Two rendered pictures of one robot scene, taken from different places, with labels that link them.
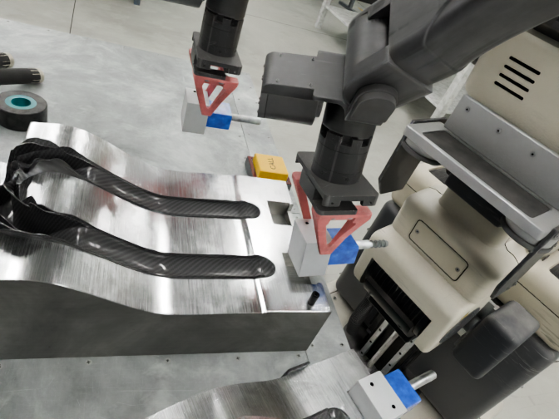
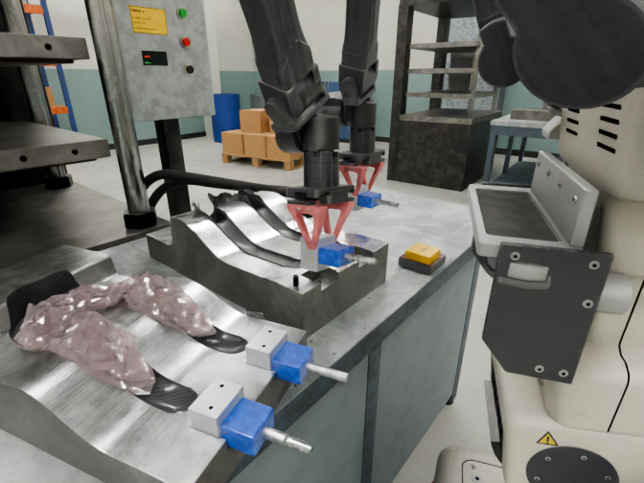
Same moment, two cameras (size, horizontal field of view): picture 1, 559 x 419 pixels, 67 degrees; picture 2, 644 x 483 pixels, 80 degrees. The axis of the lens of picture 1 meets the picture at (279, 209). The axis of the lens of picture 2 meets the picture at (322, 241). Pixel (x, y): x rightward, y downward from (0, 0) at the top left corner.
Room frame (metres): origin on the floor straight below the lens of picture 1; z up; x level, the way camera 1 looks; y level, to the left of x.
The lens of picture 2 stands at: (0.20, -0.60, 1.20)
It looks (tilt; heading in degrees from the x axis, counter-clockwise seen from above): 23 degrees down; 67
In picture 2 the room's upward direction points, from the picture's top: straight up
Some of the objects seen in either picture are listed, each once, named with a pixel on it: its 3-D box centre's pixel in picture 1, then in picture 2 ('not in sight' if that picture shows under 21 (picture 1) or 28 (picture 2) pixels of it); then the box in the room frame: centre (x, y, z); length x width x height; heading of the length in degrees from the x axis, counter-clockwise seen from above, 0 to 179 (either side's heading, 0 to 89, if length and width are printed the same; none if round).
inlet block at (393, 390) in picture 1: (399, 391); (299, 364); (0.32, -0.22, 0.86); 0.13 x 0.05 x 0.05; 135
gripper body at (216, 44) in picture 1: (220, 36); (362, 142); (0.62, 0.18, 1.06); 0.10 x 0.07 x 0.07; 28
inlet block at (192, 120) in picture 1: (223, 115); (373, 199); (0.64, 0.15, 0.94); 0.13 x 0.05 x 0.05; 117
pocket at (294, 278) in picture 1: (297, 277); (319, 283); (0.42, -0.06, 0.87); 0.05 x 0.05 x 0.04; 27
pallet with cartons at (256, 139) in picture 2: not in sight; (269, 136); (1.74, 5.09, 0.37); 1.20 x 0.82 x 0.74; 129
